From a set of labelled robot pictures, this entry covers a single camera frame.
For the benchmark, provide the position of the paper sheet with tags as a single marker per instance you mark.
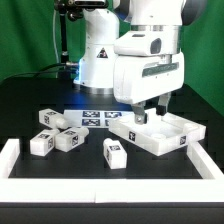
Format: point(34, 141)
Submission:
point(92, 118)

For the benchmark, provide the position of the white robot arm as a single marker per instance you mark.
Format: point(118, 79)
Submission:
point(104, 27)

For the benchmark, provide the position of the white square table top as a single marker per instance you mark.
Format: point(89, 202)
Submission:
point(160, 135)

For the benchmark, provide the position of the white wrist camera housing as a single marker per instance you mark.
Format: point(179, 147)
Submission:
point(143, 43)

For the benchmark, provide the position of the white U-shaped fence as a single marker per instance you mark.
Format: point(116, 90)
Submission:
point(209, 188)

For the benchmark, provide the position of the black camera stand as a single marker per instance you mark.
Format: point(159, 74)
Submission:
point(72, 10)

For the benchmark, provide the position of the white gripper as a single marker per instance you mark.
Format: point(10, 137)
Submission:
point(137, 79)

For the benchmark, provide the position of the green backdrop curtain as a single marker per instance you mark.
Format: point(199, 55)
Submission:
point(29, 39)

